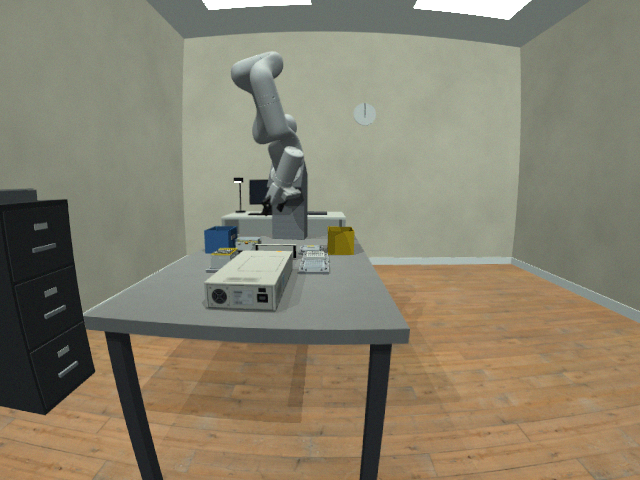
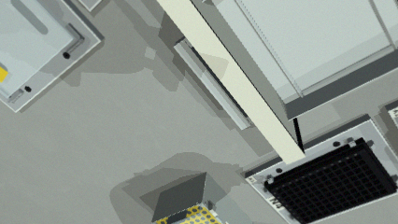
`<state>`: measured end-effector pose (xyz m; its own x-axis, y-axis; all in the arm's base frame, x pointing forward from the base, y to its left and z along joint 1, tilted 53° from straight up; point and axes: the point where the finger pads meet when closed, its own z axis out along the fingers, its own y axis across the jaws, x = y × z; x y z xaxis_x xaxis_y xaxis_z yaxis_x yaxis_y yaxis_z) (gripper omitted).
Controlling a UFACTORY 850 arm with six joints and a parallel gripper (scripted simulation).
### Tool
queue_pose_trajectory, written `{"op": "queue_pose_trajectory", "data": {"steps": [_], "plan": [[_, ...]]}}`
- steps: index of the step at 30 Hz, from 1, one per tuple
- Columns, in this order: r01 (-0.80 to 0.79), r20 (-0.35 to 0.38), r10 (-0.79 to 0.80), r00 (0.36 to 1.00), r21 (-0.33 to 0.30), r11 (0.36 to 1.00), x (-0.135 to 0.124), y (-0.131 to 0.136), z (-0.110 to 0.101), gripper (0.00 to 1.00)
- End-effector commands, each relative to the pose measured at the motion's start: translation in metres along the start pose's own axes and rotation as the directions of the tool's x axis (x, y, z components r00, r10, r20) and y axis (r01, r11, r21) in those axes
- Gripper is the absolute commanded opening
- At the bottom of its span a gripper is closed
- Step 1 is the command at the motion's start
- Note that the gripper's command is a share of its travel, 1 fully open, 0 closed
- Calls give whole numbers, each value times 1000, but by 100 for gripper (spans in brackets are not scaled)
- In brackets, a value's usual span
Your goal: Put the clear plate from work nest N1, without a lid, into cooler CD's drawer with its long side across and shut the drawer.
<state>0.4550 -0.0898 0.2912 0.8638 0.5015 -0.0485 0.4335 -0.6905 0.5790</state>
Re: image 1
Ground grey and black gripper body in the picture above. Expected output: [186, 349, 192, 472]
[265, 182, 286, 205]

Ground yellow open box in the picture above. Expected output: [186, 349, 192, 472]
[328, 227, 354, 255]

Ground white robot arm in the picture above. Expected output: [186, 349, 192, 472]
[231, 51, 304, 201]

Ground dark blue open box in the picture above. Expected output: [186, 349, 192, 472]
[204, 226, 237, 254]

